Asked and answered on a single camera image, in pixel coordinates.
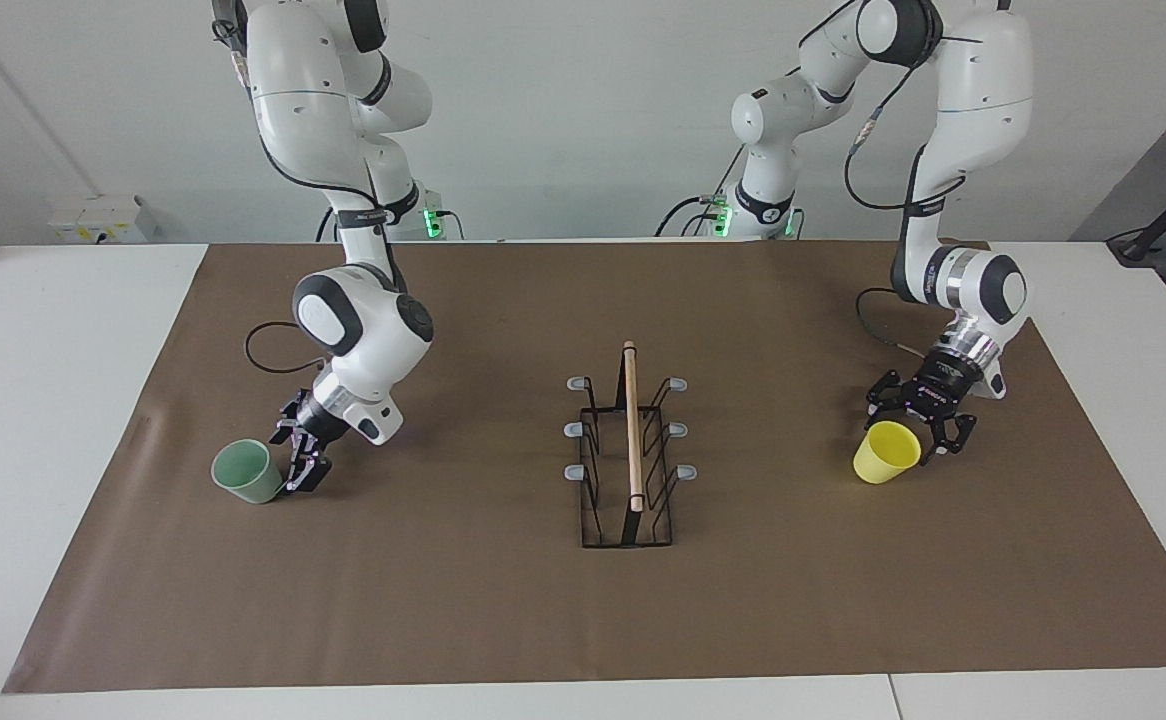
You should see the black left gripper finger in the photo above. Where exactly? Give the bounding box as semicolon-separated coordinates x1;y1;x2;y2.
865;372;912;423
918;412;979;466

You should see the yellow plastic cup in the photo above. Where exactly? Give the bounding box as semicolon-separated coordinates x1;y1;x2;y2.
852;420;922;486

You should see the pale green plastic cup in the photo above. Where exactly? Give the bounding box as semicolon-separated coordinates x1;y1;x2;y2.
211;439;284;505

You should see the brown paper table mat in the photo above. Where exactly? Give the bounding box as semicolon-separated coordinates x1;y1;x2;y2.
1;240;1166;695

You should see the black stand pole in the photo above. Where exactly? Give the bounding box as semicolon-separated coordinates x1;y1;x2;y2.
1106;160;1166;267

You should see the white power socket box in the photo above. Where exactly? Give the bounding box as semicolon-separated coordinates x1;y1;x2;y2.
48;195;159;244

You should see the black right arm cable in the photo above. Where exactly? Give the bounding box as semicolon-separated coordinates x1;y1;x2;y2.
243;130;404;377

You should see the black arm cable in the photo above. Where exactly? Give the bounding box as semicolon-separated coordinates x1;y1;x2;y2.
243;130;404;377
793;0;969;358

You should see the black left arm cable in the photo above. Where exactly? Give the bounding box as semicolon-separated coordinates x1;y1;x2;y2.
793;0;969;358

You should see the black wire cup rack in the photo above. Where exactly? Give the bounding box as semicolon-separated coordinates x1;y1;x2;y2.
564;340;699;550

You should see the black base power cable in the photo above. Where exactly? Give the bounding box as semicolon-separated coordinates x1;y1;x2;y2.
655;150;749;238

